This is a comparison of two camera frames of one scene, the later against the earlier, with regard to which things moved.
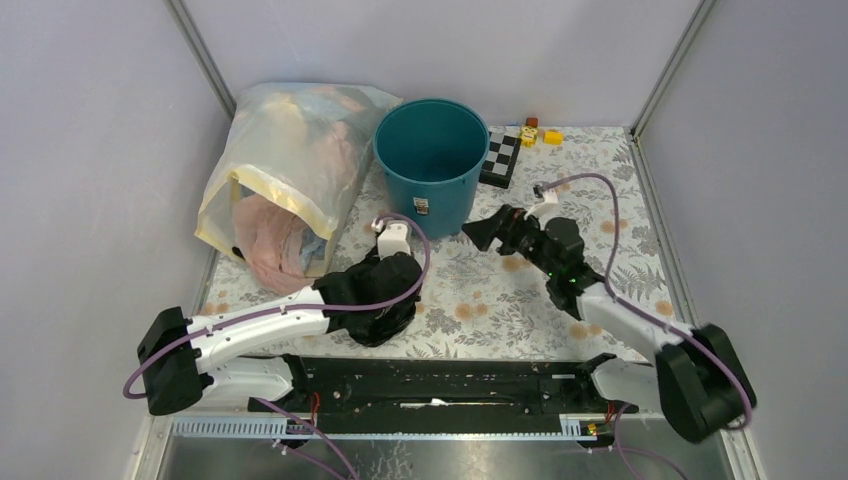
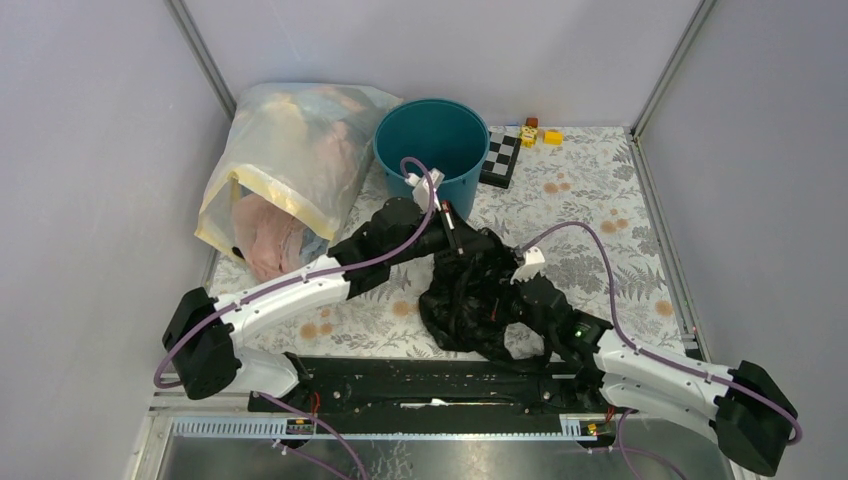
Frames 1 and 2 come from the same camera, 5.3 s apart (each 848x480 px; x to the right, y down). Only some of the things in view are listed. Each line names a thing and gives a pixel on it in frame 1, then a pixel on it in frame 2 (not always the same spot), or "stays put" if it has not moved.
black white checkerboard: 500,157 stays put
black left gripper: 413,300 to 460,237
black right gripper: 483,232 to 515,286
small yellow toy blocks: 528,136 stays put
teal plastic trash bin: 431,152 stays put
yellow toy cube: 553,137 stays put
